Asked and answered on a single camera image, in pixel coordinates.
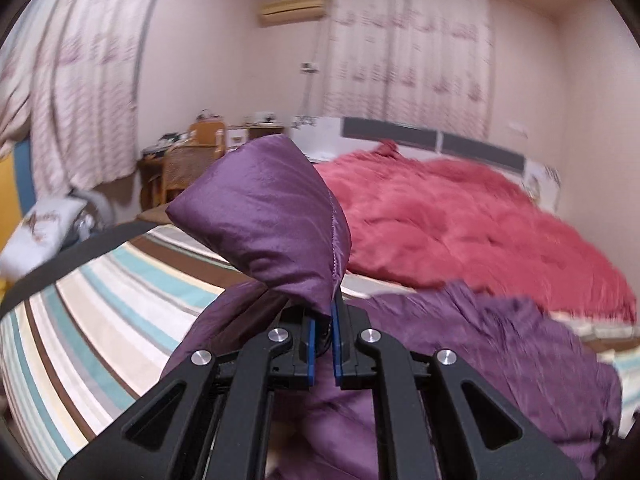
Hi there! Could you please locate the purple down jacket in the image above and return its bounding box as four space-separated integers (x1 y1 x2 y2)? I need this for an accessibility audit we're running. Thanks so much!
167 136 622 479

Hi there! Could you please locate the striped bed sheet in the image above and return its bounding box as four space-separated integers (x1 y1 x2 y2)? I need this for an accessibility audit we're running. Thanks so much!
1 222 639 479

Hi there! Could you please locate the red pink quilt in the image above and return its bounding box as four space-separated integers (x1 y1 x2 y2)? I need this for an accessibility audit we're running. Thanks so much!
314 142 637 324

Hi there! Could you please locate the white embroidered pillow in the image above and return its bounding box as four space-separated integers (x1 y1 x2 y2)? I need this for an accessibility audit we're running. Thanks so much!
1 196 87 283

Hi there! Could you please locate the wooden desk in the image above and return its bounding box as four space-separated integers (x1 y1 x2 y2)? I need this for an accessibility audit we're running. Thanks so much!
137 124 285 210

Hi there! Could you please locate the wooden wicker chair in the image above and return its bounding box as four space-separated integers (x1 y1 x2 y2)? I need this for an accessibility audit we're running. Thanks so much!
160 118 227 205

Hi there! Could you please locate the white grey headboard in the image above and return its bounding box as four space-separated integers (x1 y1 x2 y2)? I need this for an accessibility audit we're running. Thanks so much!
288 116 561 214

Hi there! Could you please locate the patterned curtain at side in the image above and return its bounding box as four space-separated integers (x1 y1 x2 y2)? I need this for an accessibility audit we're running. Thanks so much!
1 0 156 197

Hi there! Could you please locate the patterned curtain behind bed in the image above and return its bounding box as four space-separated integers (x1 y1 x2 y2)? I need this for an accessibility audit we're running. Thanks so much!
322 0 494 140

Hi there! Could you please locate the wall power socket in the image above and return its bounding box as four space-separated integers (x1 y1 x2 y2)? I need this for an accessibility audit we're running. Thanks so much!
300 62 319 74

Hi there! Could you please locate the beige wall air conditioner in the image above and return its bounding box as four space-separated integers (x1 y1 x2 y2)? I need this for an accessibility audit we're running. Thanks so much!
258 0 326 27

